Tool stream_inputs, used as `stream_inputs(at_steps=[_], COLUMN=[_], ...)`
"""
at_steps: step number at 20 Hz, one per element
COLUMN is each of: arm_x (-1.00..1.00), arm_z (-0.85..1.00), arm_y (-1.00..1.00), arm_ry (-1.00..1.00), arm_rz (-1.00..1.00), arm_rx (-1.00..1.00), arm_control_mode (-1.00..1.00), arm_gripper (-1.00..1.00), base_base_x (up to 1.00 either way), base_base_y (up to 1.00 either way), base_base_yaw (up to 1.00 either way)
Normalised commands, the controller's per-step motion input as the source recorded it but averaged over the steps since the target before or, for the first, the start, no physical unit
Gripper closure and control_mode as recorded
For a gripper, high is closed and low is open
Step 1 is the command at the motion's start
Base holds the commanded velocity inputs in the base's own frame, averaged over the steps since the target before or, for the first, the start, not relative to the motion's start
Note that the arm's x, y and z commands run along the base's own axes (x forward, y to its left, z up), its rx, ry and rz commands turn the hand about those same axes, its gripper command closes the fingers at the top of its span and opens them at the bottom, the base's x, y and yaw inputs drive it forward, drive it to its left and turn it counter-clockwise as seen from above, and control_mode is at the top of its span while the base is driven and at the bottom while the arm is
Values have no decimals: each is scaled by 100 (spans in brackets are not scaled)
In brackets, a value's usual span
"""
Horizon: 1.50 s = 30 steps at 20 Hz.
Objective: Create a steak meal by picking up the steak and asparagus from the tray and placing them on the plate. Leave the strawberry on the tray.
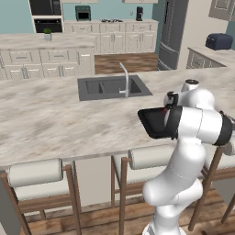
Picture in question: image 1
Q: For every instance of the green toaster oven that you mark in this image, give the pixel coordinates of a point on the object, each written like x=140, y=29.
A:
x=83, y=13

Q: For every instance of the black microwave oven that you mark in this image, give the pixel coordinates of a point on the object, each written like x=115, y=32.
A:
x=45, y=7

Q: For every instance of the white wall cupboard run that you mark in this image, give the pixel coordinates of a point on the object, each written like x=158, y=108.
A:
x=122, y=38

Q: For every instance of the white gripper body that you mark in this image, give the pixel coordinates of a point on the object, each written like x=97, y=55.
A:
x=171, y=98

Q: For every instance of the grey steel fridge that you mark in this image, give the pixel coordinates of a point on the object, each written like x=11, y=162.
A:
x=171, y=33

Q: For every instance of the white island cupboard run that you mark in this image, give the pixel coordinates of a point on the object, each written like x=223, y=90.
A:
x=46, y=62

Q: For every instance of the grey side cupboard run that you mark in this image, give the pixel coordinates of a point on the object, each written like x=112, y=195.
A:
x=200, y=61

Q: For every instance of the grey upper cupboard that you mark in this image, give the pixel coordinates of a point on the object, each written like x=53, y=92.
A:
x=222, y=8

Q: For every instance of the black built-in oven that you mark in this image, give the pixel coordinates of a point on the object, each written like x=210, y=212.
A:
x=48, y=25

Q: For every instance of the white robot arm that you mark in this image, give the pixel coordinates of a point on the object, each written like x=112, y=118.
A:
x=186, y=171

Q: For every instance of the dark blue toaster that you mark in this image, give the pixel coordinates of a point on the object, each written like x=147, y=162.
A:
x=219, y=42

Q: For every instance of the small potted green plant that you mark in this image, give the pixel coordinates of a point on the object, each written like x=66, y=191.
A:
x=47, y=34

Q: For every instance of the black hob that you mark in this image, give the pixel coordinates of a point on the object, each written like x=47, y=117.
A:
x=112, y=20

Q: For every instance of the silver tap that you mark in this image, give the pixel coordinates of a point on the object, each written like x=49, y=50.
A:
x=126, y=79

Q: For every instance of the black coffee machine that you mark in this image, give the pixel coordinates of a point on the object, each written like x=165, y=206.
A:
x=139, y=13

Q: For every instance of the dark grey double sink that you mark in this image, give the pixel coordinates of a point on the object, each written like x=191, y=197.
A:
x=107, y=87

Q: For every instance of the wooden stool with white cushion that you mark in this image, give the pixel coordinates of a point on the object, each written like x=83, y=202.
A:
x=147, y=157
x=33, y=173
x=214, y=166

